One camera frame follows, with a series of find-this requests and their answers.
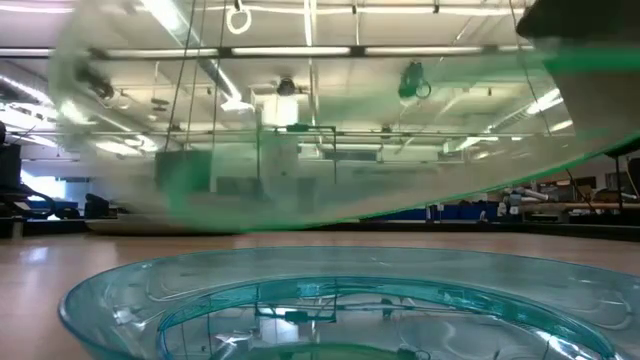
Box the green transparent plastic plate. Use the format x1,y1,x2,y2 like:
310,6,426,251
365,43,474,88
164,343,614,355
47,0,640,237

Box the teal transparent plastic plate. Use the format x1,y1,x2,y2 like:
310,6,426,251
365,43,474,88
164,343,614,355
58,245,640,360

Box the white pipe assembly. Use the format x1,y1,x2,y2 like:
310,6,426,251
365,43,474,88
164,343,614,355
501,185,552,205

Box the blue storage bin row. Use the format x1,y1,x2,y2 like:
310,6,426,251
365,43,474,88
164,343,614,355
428,202,501,222

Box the long blue storage bin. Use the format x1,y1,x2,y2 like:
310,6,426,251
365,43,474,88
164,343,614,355
364,207,429,222

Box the white cylindrical tank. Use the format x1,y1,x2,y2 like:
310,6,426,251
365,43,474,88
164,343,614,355
261,107,300,201

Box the black monitor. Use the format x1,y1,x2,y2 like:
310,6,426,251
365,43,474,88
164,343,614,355
153,149,214,194

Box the beige plastic plate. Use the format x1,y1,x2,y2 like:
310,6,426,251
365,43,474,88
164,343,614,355
84,215,241,237

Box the black office chair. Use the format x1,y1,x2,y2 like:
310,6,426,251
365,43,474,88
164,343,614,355
83,192,119,220

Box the black equipment box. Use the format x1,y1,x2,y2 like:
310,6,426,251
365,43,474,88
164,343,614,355
0,143,23,191

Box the black camera stand pole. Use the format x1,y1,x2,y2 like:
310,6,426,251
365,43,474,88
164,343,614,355
602,139,640,213

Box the black hanging camera with cable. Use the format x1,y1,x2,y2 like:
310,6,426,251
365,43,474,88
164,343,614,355
397,60,433,100

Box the round black ceiling camera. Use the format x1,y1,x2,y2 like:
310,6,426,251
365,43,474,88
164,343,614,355
276,76,298,98

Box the white hanging ring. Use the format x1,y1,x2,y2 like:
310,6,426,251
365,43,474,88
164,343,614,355
225,3,253,36

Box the thin black hanging cable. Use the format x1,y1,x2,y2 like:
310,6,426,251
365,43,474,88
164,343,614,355
210,0,227,154

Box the black ceiling camera white cables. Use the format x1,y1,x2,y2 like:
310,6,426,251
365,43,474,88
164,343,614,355
74,64,132,111

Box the black curved hose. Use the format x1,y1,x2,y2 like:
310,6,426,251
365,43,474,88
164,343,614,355
0,182,81,220

